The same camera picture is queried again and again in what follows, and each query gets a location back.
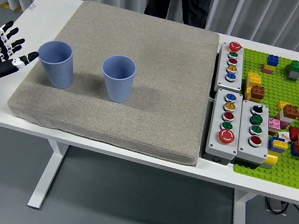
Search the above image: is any blue ribbed plastic cup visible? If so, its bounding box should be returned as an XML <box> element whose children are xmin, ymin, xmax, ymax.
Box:
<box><xmin>33</xmin><ymin>38</ymin><xmax>80</xmax><ymax>91</ymax></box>
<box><xmin>96</xmin><ymin>53</ymin><xmax>139</xmax><ymax>106</ymax></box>

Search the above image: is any grey-brown cushion mat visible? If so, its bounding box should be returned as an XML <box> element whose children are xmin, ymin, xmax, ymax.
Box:
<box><xmin>1</xmin><ymin>0</ymin><xmax>223</xmax><ymax>168</ymax></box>

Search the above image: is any long five-button control box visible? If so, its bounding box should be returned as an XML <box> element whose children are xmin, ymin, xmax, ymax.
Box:
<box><xmin>213</xmin><ymin>39</ymin><xmax>249</xmax><ymax>95</ymax></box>

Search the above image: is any wide five-button control box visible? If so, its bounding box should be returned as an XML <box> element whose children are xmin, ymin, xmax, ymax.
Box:
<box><xmin>203</xmin><ymin>87</ymin><xmax>247</xmax><ymax>168</ymax></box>

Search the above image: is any yellow toy block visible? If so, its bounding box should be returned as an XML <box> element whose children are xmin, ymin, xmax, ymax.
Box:
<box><xmin>245</xmin><ymin>71</ymin><xmax>264</xmax><ymax>89</ymax></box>
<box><xmin>271</xmin><ymin>139</ymin><xmax>290</xmax><ymax>152</ymax></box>
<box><xmin>277</xmin><ymin>99</ymin><xmax>291</xmax><ymax>113</ymax></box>
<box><xmin>262</xmin><ymin>61</ymin><xmax>276</xmax><ymax>72</ymax></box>
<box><xmin>244</xmin><ymin>86</ymin><xmax>253</xmax><ymax>101</ymax></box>

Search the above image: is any brown toy block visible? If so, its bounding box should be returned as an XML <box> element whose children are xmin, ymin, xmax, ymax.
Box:
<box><xmin>281</xmin><ymin>103</ymin><xmax>299</xmax><ymax>121</ymax></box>
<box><xmin>248</xmin><ymin>84</ymin><xmax>267</xmax><ymax>104</ymax></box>

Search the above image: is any pink toy block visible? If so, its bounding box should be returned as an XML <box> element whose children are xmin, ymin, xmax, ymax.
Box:
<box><xmin>265</xmin><ymin>117</ymin><xmax>283</xmax><ymax>137</ymax></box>
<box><xmin>260</xmin><ymin>65</ymin><xmax>274</xmax><ymax>76</ymax></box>

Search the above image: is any blue toy block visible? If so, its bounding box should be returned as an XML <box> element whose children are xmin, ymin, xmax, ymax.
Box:
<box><xmin>289</xmin><ymin>142</ymin><xmax>299</xmax><ymax>158</ymax></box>
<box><xmin>266</xmin><ymin>135</ymin><xmax>288</xmax><ymax>155</ymax></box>
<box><xmin>265</xmin><ymin>53</ymin><xmax>281</xmax><ymax>67</ymax></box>

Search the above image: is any green studded baseplate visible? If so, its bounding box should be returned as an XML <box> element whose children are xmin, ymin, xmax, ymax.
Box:
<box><xmin>223</xmin><ymin>47</ymin><xmax>299</xmax><ymax>192</ymax></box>

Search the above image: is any yellow toy cylinder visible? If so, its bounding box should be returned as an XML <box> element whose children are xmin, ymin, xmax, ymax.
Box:
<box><xmin>259</xmin><ymin>151</ymin><xmax>279</xmax><ymax>171</ymax></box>

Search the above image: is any white toy block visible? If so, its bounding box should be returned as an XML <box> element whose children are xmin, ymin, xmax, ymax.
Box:
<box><xmin>278</xmin><ymin>109</ymin><xmax>293</xmax><ymax>124</ymax></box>

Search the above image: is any grey toy block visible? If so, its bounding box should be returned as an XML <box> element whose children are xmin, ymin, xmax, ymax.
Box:
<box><xmin>283</xmin><ymin>64</ymin><xmax>299</xmax><ymax>83</ymax></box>

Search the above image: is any green toy block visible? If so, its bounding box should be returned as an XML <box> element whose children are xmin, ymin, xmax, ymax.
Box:
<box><xmin>288</xmin><ymin>60</ymin><xmax>299</xmax><ymax>74</ymax></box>

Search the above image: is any red toy block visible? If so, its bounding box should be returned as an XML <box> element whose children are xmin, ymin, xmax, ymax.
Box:
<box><xmin>287</xmin><ymin>126</ymin><xmax>299</xmax><ymax>143</ymax></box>

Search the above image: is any grey power adapter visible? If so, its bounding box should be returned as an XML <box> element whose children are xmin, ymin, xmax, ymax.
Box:
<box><xmin>263</xmin><ymin>196</ymin><xmax>290</xmax><ymax>217</ymax></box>

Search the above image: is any selector switch control box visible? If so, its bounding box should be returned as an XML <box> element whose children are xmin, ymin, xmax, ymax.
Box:
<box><xmin>233</xmin><ymin>98</ymin><xmax>277</xmax><ymax>168</ymax></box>

